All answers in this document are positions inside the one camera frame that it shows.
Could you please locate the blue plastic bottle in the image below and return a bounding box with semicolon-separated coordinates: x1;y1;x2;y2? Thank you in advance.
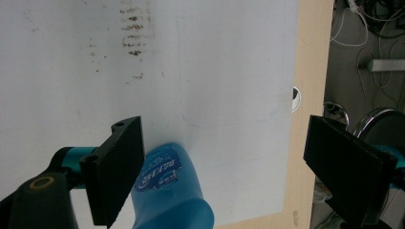
130;142;216;229

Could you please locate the grey metal bar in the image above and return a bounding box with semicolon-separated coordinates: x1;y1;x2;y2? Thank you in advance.
366;58;405;73

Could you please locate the chrome chair frame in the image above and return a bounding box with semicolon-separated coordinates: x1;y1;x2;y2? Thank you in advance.
322;100;405;138

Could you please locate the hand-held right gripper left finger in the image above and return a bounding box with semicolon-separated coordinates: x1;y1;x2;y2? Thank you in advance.
78;115;146;229

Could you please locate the black cable bundle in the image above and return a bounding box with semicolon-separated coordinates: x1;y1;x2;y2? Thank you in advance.
352;0;405;40

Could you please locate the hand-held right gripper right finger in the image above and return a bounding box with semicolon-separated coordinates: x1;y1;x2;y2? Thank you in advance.
303;114;399;229

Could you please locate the round black and white sticker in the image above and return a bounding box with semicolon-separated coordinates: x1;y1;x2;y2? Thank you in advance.
291;85;303;114

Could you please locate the black chair seat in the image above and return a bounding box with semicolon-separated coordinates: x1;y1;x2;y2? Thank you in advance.
358;110;405;155

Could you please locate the thin white cable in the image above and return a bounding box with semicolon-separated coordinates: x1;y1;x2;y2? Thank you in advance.
355;39;405;108

